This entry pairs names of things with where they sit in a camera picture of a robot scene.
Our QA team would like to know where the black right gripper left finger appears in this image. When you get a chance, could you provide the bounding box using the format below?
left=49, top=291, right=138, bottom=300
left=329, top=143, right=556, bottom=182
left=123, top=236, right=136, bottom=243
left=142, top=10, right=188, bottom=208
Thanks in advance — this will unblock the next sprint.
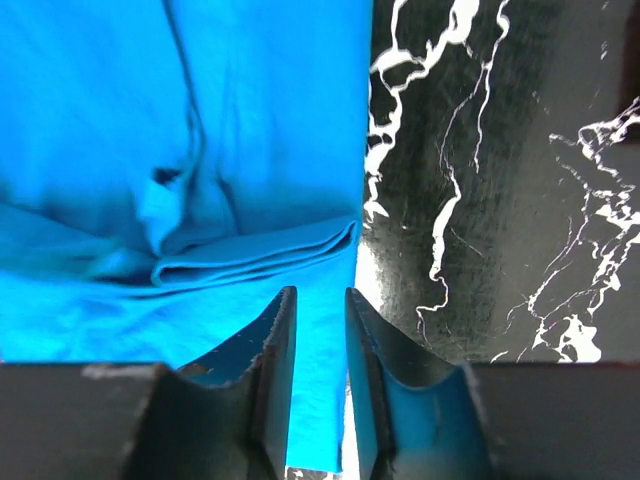
left=1, top=287, right=297, bottom=479

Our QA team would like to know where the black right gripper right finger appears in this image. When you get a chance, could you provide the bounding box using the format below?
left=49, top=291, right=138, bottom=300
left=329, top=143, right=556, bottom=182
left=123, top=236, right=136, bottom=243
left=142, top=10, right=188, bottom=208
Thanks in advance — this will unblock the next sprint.
left=345, top=288, right=639, bottom=479

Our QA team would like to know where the blue t shirt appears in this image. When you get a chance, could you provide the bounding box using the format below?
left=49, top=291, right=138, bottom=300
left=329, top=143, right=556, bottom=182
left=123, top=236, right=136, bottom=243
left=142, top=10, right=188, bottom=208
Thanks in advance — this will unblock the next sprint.
left=1, top=1, right=373, bottom=472

